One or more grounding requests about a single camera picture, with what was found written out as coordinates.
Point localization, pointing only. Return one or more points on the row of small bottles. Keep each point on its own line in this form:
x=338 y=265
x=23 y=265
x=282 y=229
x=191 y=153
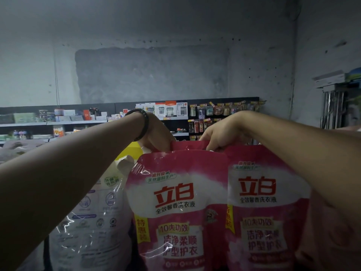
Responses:
x=220 y=109

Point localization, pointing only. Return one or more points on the row of small toiletry boxes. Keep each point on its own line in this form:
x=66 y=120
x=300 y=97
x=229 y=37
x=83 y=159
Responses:
x=163 y=109

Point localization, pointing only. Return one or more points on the person's right forearm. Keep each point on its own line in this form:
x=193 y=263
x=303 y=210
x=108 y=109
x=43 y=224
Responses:
x=316 y=149

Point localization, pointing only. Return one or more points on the dark aisle shelf unit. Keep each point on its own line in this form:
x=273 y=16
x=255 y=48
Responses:
x=338 y=98

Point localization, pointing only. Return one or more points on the dark background shelf unit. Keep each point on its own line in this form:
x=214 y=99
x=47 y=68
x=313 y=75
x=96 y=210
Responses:
x=84 y=108

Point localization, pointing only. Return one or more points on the person's left forearm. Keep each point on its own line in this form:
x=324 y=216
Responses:
x=56 y=177

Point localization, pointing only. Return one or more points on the person's left hand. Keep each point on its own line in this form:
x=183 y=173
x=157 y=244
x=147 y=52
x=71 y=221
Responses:
x=158 y=135

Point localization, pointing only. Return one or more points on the pink Chaoneng pouch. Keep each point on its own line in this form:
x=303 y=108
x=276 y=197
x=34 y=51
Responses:
x=20 y=149

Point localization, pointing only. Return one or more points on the person's right hand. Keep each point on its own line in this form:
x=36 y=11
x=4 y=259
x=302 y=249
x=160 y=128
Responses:
x=225 y=129

